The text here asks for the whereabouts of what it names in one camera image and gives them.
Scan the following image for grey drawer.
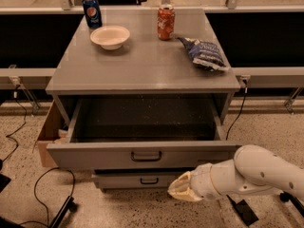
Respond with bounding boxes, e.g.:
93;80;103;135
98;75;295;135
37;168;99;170
91;172;181;190
46;98;242;171

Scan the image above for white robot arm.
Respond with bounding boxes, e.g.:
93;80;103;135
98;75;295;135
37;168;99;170
168;144;304;201

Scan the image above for grey bottom drawer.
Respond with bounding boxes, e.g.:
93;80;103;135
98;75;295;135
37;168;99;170
91;172;181;190

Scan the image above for black stand foot right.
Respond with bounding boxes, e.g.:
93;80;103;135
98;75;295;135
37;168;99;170
279;192;304;218

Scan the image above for grey drawer cabinet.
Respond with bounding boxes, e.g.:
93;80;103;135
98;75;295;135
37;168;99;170
47;8;239;175

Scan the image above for orange soda can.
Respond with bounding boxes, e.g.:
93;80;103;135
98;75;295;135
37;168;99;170
157;4;175;40

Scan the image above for white bowl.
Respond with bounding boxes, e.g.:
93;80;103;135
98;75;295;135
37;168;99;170
90;26;130;50

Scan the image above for blue chip bag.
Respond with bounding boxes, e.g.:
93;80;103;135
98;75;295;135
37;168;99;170
179;37;228;72

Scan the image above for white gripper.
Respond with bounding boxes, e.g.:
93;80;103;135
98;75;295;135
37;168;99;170
168;163;219;202

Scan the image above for cardboard box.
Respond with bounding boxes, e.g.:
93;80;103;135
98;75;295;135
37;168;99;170
36;103;65;168

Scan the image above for black chair base leg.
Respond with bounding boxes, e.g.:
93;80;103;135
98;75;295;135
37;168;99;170
48;196;77;228

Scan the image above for black floor cable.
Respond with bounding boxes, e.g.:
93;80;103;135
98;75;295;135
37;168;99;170
18;166;77;228

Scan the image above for black power adapter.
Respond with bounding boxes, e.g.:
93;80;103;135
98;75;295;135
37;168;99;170
235;199;258;226

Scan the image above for black cable right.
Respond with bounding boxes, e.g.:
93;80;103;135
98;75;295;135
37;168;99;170
224;85;249;142

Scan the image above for grey top drawer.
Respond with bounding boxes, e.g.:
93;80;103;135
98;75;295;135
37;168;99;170
46;98;242;171

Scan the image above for blue pepsi can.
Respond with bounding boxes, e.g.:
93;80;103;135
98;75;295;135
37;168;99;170
83;0;103;29

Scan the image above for black cable left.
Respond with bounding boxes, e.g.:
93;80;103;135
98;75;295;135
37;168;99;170
1;85;29;163

